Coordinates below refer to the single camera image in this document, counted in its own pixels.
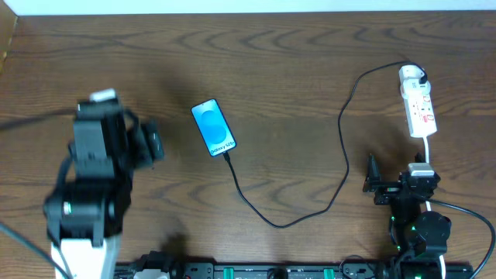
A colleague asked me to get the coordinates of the blue Galaxy smartphone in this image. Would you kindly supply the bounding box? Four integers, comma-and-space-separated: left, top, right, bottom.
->
191, 98, 237, 157

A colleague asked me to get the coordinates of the black USB charging cable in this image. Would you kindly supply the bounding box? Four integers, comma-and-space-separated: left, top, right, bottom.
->
222, 60, 429, 229

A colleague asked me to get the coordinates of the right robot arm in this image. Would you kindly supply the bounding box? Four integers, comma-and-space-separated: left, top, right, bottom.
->
363, 154, 451, 278

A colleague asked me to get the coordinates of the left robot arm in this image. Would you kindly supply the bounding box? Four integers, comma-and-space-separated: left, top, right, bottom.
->
43, 98, 164, 278

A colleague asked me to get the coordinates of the white power strip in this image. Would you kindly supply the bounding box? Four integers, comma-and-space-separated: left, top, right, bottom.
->
400, 80, 437, 138

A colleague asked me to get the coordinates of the white USB wall charger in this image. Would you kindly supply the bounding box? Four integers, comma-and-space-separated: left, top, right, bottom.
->
398, 64, 431, 99

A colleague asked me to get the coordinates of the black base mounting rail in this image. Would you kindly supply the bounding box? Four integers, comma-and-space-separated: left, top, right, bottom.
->
114, 251, 476, 279

